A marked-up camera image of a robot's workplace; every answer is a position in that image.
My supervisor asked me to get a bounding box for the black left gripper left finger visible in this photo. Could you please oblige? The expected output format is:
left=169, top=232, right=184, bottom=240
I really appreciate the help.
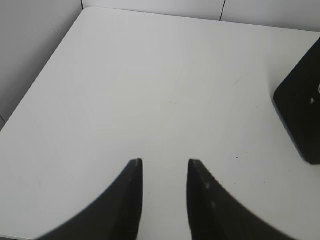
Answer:
left=41, top=158, right=143, bottom=240

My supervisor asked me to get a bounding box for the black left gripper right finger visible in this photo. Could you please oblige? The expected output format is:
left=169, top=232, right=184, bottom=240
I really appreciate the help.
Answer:
left=187, top=159, right=283, bottom=240

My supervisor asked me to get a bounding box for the black bag with tan handles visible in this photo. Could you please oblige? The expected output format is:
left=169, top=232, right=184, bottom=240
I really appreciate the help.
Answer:
left=273, top=40, right=320, bottom=165

